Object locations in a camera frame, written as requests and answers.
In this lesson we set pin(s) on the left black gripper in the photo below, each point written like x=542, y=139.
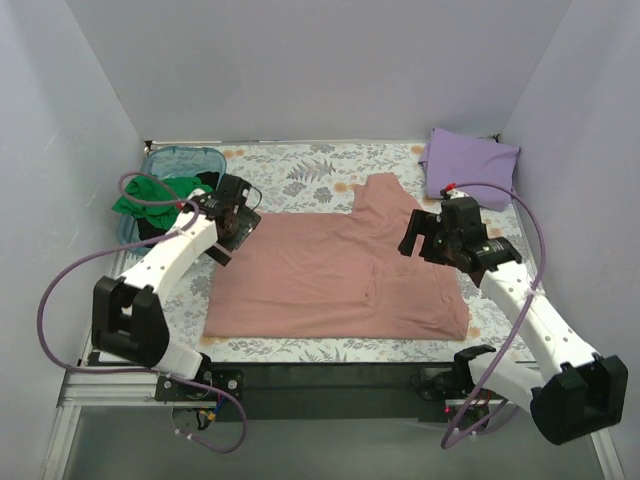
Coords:
x=245, y=226

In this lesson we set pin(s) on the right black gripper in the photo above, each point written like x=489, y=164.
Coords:
x=431, y=238

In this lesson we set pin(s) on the pink t shirt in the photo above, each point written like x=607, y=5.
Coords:
x=334, y=275

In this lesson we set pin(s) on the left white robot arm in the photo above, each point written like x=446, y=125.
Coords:
x=128, y=320

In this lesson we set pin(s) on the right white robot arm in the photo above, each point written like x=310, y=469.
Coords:
x=574, y=390

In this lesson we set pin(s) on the teal plastic basket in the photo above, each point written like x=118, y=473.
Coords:
x=171, y=162

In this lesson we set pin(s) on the green t shirt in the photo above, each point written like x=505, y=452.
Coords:
x=143, y=188

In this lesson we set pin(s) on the floral table mat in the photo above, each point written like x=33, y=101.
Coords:
x=321, y=178

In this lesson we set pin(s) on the folded purple t shirt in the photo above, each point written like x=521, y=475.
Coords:
x=455, y=158

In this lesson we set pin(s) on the black t shirt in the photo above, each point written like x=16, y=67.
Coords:
x=146, y=230

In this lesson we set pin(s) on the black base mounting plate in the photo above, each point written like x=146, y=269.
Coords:
x=325, y=390

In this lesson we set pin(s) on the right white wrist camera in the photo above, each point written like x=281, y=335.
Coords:
x=451, y=191

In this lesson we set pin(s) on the aluminium frame rail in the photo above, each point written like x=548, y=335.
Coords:
x=124, y=427

